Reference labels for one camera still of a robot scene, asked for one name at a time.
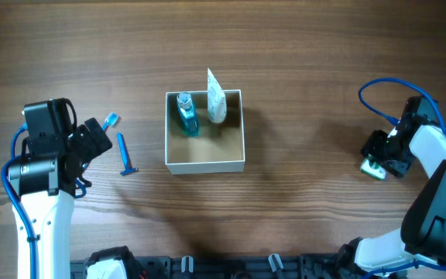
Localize white toothpaste tube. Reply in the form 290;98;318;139
207;69;227;124

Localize blue mouthwash bottle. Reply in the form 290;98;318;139
177;91;199;136

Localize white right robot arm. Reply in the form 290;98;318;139
334;123;446;278

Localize blue disposable razor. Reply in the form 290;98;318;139
117;133;139;176

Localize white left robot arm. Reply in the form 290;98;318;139
2;123;91;278

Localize white cardboard box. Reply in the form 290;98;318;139
164;89;245;175

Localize green soap box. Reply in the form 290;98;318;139
359;155;386;181

